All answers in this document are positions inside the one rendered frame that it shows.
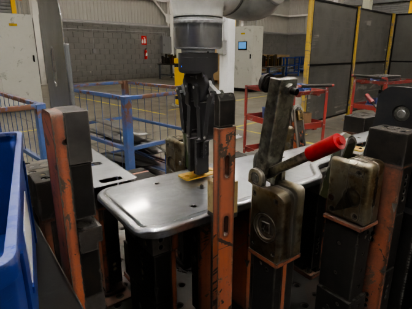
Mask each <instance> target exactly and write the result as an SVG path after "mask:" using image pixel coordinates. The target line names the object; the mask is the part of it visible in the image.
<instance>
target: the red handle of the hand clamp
mask: <svg viewBox="0 0 412 309"><path fill-rule="evenodd" d="M345 143H346V140H345V138H344V137H343V136H342V135H340V134H338V133H336V134H333V135H331V136H329V137H327V138H325V139H323V140H321V141H319V142H316V143H314V144H312V145H310V146H309V147H306V149H305V151H303V152H301V153H299V154H297V155H295V156H293V157H291V158H289V159H287V160H285V161H282V162H280V163H278V164H276V165H274V166H272V167H269V171H268V175H267V179H269V178H272V177H274V176H277V175H278V174H280V173H282V172H284V171H287V170H289V169H292V168H293V167H296V166H299V165H301V164H303V163H305V162H307V161H311V162H314V161H317V160H319V159H321V158H323V157H326V156H328V155H331V154H332V153H335V152H337V151H340V150H342V149H344V148H345Z"/></svg>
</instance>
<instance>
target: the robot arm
mask: <svg viewBox="0 0 412 309"><path fill-rule="evenodd" d="M283 1H284V0H170V3H171V6H172V10H173V15H174V20H173V25H174V47H175V49H181V53H178V70H179V72H181V73H184V77H183V84H182V85H179V86H176V88H175V89H176V92H177V96H178V103H179V109H180V121H181V131H182V133H183V134H186V136H187V138H188V170H189V171H190V172H192V171H194V169H195V174H196V175H199V174H204V173H207V172H209V167H208V156H209V141H210V140H213V128H215V127H217V126H214V100H215V94H219V93H224V91H223V90H218V89H217V88H216V87H215V81H214V78H213V74H214V73H216V72H217V71H218V53H215V49H221V48H222V27H223V16H224V17H226V18H230V19H233V20H241V21H256V20H261V19H263V18H266V17H268V16H269V15H271V14H272V13H274V11H276V9H277V8H278V6H279V5H280V4H281V3H282V2H283Z"/></svg>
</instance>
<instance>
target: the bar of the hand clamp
mask: <svg viewBox="0 0 412 309"><path fill-rule="evenodd" d="M297 81H298V79H297V78H294V77H288V76H284V77H283V78H276V77H274V76H273V75H272V74H270V73H264V74H263V75H262V76H261V77H260V79H259V83H258V86H259V89H260V90H261V91H262V92H265V93H267V100H266V105H265V112H264V119H263V124H262V131H261V138H260V142H259V149H258V154H257V161H256V167H257V168H259V169H261V170H262V171H263V172H264V175H265V185H266V181H268V182H269V183H271V184H273V185H277V184H278V179H279V175H280V174H278V175H277V176H274V177H272V178H269V179H267V175H268V171H269V167H272V166H274V165H276V164H278V163H280V162H282V159H283V153H284V147H285V143H286V138H287V134H288V127H289V122H290V118H291V112H292V106H293V102H294V96H297V95H298V93H299V89H297V88H296V86H297Z"/></svg>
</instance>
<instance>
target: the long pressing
mask: <svg viewBox="0 0 412 309"><path fill-rule="evenodd" d="M353 136H355V138H356V140H357V143H356V144H360V143H364V142H365V141H366V139H367V136H368V131H366V132H361V133H358V134H353ZM309 146H310V145H306V146H303V147H298V148H293V149H290V150H286V151H284V153H283V159H282V161H285V160H287V159H289V158H291V157H293V156H295V155H297V154H299V153H301V152H303V151H305V149H306V147H309ZM330 157H331V156H326V157H323V158H321V159H319V160H317V161H314V162H311V161H310V162H305V163H303V164H301V165H299V166H296V167H293V168H292V169H289V170H287V171H285V180H288V181H291V182H294V183H297V184H299V185H301V186H303V187H304V189H308V188H311V187H314V186H317V185H320V184H321V183H322V173H321V171H320V169H322V168H325V167H328V165H329V161H330ZM253 158H254V154H252V155H248V156H242V157H239V158H236V159H235V180H237V181H238V200H237V213H239V212H242V211H244V210H247V209H250V208H251V195H252V184H251V183H250V182H248V173H249V171H250V169H252V168H253ZM186 172H190V171H189V170H188V169H185V170H181V171H177V172H172V173H169V174H164V175H159V176H155V177H150V178H146V179H142V180H137V181H132V182H129V183H123V184H120V185H115V186H111V187H108V188H105V189H103V190H102V191H100V192H99V193H98V194H97V200H98V201H99V202H100V203H101V204H102V205H103V206H104V207H105V208H106V209H107V210H108V211H109V212H110V213H111V214H112V215H113V216H114V217H115V218H116V219H117V220H118V221H119V222H120V223H121V224H122V225H123V226H124V227H125V228H126V229H127V230H128V231H129V232H131V233H132V234H133V235H135V236H136V237H139V238H144V239H161V238H166V237H170V236H172V235H175V234H178V233H181V232H184V231H187V230H190V229H193V228H195V227H198V226H201V225H204V224H207V223H210V222H211V216H209V215H208V214H207V211H208V210H207V206H208V179H210V178H212V176H213V175H210V176H207V177H202V178H198V179H195V180H191V181H186V180H184V179H182V178H180V177H178V174H183V173H186ZM155 183H159V184H157V185H156V184H155ZM201 184H203V186H204V189H200V188H199V186H200V185H201ZM192 205H195V206H196V207H191V206H192Z"/></svg>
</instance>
